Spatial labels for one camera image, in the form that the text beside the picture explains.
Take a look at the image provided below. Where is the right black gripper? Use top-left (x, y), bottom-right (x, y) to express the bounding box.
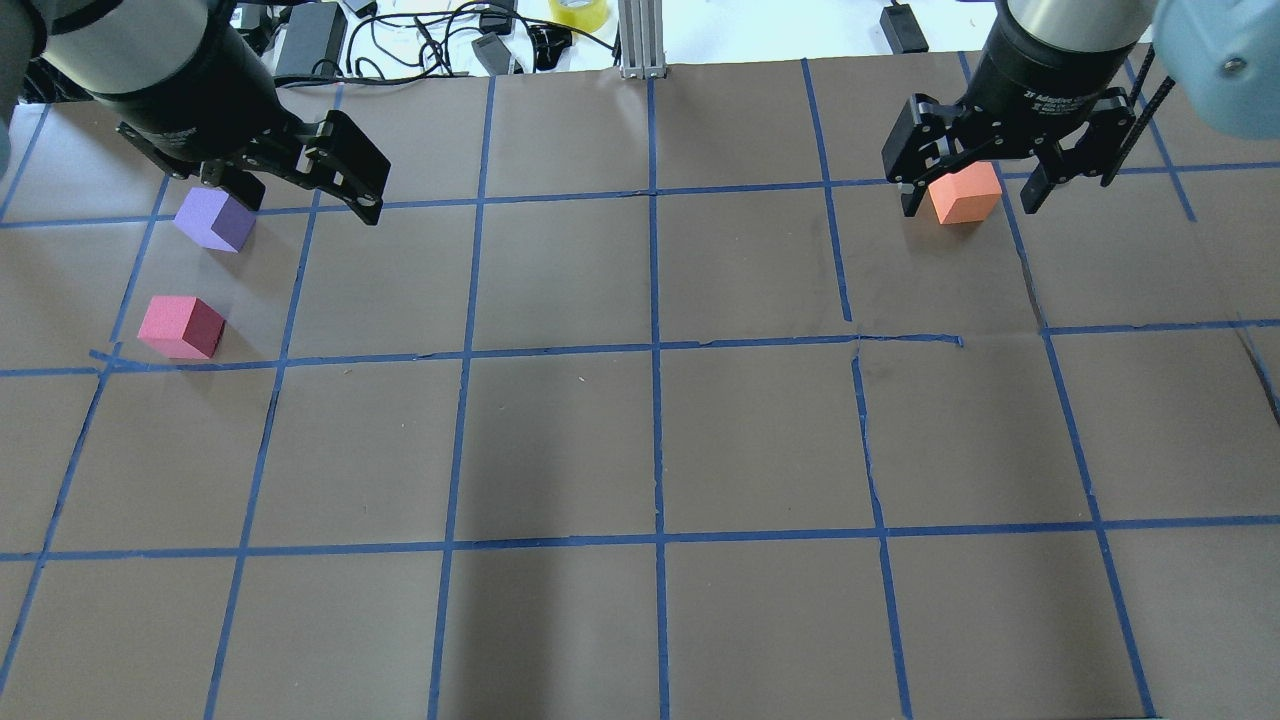
top-left (881, 20), bottom-right (1149, 218)

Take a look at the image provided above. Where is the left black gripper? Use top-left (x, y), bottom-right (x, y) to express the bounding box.
top-left (90, 20), bottom-right (390, 225)

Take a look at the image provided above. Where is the orange foam cube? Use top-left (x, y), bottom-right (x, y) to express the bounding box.
top-left (928, 161), bottom-right (1004, 225)

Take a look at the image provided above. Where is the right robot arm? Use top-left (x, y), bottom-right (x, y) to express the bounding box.
top-left (882, 1), bottom-right (1279, 217)

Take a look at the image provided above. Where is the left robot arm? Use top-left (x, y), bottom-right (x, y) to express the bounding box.
top-left (1, 1), bottom-right (390, 225)

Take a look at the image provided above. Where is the purple foam cube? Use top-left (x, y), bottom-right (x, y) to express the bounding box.
top-left (174, 187), bottom-right (257, 252)

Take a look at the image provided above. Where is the small black adapter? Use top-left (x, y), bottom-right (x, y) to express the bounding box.
top-left (879, 1), bottom-right (931, 55)

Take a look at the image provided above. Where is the pink foam cube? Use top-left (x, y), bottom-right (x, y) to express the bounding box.
top-left (136, 295), bottom-right (227, 360)

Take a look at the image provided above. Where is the grey usb hub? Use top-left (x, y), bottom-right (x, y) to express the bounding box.
top-left (471, 33), bottom-right (525, 76)

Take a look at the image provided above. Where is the yellow tape roll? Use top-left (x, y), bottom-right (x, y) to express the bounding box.
top-left (548, 0), bottom-right (609, 33)

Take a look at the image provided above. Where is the aluminium frame post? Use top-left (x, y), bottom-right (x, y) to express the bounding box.
top-left (617, 0), bottom-right (668, 79)

